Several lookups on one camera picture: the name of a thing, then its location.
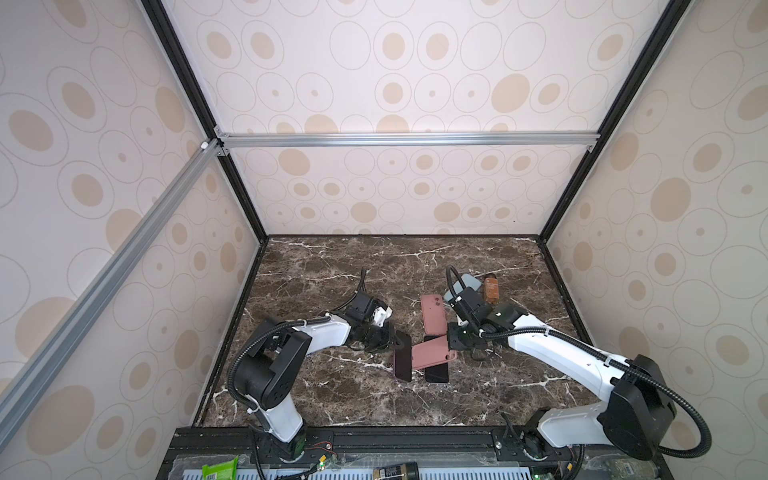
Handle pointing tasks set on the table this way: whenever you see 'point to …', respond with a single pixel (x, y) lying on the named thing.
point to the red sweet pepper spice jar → (491, 288)
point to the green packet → (221, 471)
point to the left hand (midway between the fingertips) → (409, 342)
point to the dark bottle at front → (400, 471)
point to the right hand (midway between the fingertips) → (450, 340)
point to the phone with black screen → (437, 373)
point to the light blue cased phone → (468, 281)
